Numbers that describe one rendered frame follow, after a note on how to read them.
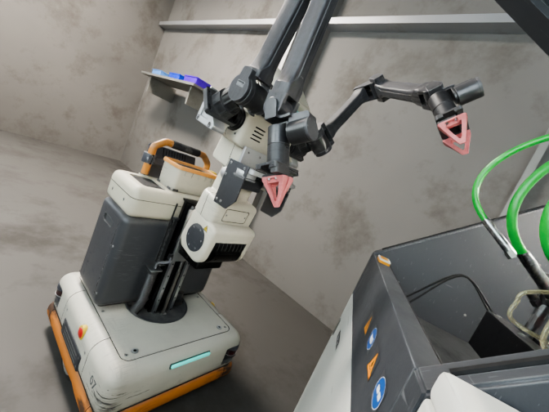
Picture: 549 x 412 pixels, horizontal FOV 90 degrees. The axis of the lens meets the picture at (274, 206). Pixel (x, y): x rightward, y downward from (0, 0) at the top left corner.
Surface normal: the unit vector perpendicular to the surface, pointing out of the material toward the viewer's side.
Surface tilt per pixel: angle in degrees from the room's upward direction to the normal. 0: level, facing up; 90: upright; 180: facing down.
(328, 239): 90
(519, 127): 90
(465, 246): 90
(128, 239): 90
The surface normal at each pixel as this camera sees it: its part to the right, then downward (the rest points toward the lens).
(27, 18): 0.70, 0.39
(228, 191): -0.59, -0.14
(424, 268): -0.28, 0.02
